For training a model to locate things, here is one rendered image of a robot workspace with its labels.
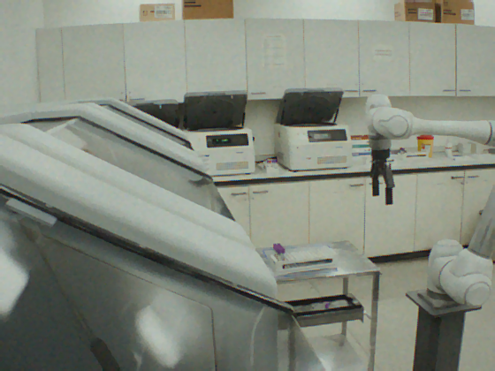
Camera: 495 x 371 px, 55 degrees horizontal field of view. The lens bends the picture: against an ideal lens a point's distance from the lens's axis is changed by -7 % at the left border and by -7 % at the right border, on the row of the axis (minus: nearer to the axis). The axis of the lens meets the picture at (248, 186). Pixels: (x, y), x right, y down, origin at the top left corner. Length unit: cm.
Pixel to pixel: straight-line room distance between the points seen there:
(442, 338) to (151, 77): 306
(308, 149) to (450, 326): 234
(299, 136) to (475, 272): 252
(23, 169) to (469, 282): 174
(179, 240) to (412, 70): 443
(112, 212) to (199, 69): 379
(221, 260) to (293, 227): 377
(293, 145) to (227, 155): 55
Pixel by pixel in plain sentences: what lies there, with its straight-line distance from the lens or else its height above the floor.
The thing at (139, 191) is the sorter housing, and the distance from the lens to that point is 69.
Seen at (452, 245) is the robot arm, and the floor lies 97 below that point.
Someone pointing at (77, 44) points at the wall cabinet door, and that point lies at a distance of 436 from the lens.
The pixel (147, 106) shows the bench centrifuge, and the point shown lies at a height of 149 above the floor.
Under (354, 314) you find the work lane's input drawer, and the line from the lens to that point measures 199.
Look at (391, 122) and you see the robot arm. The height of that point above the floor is 151.
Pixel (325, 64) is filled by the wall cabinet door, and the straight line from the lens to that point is 455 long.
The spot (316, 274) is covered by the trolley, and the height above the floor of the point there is 82.
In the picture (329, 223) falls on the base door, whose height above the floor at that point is 44.
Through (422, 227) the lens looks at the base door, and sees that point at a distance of 482.
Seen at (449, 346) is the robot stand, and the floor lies 50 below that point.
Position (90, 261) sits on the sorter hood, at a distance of 47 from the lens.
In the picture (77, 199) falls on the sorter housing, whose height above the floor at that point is 155.
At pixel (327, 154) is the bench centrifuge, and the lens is 429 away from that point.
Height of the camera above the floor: 166
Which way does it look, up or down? 12 degrees down
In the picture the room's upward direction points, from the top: 2 degrees counter-clockwise
